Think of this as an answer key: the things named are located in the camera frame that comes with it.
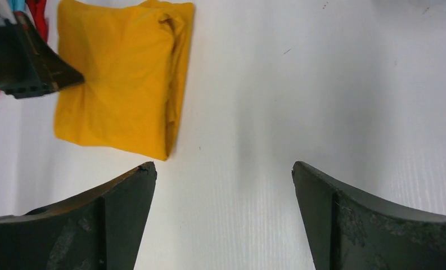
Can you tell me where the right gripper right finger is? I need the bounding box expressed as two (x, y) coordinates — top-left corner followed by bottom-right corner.
(292, 161), (446, 269)

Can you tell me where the folded teal t-shirt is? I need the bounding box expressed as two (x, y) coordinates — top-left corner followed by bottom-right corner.
(7, 0), (26, 12)

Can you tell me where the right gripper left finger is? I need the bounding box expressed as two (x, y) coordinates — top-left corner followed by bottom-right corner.
(0, 162), (157, 269)

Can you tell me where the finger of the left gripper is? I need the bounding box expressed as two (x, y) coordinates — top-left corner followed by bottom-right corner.
(0, 12), (85, 99)

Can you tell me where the yellow t-shirt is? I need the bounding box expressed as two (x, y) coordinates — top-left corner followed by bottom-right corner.
(54, 1), (195, 160)

